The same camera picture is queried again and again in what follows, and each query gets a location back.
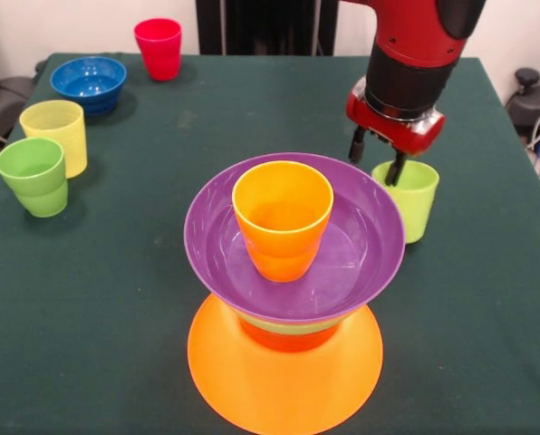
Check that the red cup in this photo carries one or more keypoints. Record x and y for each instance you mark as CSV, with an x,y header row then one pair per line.
x,y
159,50

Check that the yellow cup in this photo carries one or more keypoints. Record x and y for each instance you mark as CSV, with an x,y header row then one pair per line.
x,y
57,131

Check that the lime green cup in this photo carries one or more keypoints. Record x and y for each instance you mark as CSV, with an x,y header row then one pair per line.
x,y
417,213

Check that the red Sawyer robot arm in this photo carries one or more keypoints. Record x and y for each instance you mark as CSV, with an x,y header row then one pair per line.
x,y
410,45

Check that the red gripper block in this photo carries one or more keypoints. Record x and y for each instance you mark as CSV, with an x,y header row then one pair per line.
x,y
406,136

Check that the small red-orange bowl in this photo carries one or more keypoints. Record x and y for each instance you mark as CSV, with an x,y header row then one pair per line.
x,y
292,343

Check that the blue bowl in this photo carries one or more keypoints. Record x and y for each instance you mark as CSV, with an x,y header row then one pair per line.
x,y
89,86

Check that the purple bowl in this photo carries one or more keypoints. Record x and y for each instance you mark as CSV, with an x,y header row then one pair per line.
x,y
356,272

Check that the large orange bowl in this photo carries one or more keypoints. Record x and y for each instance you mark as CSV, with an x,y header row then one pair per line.
x,y
283,389

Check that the orange cup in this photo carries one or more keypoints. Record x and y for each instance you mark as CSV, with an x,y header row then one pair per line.
x,y
281,254

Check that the dark green table cloth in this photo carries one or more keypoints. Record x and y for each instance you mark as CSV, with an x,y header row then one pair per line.
x,y
93,340

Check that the light green bowl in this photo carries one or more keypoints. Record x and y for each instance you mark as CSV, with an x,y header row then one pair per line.
x,y
292,328

